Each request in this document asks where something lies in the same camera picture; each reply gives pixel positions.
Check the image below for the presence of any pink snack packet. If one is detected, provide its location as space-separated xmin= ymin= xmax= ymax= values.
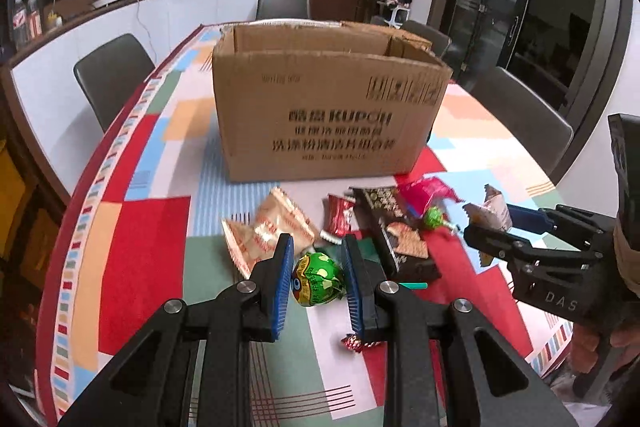
xmin=397 ymin=177 xmax=466 ymax=220

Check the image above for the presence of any dark brown biscuit packet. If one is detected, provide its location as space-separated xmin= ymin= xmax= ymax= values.
xmin=348 ymin=186 xmax=443 ymax=283

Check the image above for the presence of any white brown snack packet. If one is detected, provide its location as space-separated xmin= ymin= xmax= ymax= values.
xmin=462 ymin=184 xmax=513 ymax=265

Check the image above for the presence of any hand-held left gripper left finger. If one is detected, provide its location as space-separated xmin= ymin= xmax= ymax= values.
xmin=59 ymin=233 xmax=296 ymax=427

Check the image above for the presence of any red gold candy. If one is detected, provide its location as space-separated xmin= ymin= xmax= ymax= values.
xmin=340 ymin=333 xmax=386 ymax=352

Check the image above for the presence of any dark grey dining chair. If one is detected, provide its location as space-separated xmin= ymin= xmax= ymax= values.
xmin=402 ymin=19 xmax=452 ymax=58
xmin=255 ymin=0 xmax=312 ymax=22
xmin=73 ymin=33 xmax=156 ymax=132
xmin=467 ymin=66 xmax=575 ymax=178

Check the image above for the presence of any clear plastic bottle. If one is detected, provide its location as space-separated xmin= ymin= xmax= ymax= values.
xmin=12 ymin=0 xmax=29 ymax=50
xmin=27 ymin=0 xmax=44 ymax=38

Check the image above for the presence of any orange snack packet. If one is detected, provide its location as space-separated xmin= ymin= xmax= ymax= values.
xmin=255 ymin=188 xmax=317 ymax=258

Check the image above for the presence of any beige striped snack packet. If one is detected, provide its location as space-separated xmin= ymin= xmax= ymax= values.
xmin=221 ymin=218 xmax=281 ymax=280

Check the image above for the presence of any white counter cabinet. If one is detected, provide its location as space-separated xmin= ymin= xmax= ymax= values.
xmin=0 ymin=0 xmax=276 ymax=118

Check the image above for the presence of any large green lollipop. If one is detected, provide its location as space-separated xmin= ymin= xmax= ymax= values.
xmin=291 ymin=252 xmax=428 ymax=308

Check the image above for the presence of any small green lollipop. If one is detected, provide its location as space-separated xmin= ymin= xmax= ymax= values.
xmin=422 ymin=206 xmax=461 ymax=235

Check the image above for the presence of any brown cardboard box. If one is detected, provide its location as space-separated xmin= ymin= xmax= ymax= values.
xmin=212 ymin=21 xmax=453 ymax=184

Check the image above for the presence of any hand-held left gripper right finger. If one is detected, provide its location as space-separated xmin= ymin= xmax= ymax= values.
xmin=341 ymin=234 xmax=581 ymax=427

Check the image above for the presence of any person's right hand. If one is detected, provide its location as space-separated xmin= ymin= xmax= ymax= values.
xmin=570 ymin=323 xmax=640 ymax=375

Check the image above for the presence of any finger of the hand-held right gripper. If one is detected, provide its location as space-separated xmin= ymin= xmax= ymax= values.
xmin=505 ymin=204 xmax=610 ymax=254
xmin=463 ymin=225 xmax=597 ymax=277

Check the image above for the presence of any red candy packet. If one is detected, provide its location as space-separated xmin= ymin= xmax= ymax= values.
xmin=320 ymin=193 xmax=357 ymax=242

